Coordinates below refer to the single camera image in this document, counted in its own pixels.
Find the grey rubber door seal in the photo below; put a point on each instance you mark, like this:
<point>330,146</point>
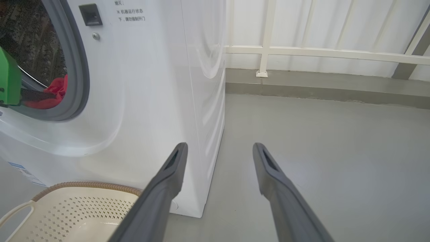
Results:
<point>80,67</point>

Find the black door latch slot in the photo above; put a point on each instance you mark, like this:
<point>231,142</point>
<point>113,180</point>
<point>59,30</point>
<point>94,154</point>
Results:
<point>90,15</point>

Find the red garment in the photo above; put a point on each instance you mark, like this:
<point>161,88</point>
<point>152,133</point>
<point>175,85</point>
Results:
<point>57,85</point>

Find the white front-load washing machine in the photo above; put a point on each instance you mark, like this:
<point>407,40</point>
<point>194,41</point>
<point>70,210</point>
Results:
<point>151,84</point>

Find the stainless steel washing machine drum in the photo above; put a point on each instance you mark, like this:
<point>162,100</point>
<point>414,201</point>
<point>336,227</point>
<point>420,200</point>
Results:
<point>33,33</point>

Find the cream perforated laundry basket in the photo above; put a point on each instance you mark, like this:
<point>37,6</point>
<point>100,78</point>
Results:
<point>67,215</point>

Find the round white filter cover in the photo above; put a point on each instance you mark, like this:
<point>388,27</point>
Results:
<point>174,205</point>

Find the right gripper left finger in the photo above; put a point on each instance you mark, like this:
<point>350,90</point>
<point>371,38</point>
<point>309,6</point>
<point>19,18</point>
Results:
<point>158,201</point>

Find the blue energy label sticker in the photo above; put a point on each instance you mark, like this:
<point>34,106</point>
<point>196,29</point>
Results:
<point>25,173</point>

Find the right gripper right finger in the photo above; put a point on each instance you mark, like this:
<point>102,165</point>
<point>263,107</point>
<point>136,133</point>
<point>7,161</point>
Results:
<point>285,208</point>

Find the small silver screw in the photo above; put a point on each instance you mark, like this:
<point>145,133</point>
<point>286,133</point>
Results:
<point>96,36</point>

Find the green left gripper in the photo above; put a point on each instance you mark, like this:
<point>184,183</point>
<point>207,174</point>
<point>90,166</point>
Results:
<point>10,80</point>

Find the white metal railing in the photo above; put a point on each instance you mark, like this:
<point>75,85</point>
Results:
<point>302,51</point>

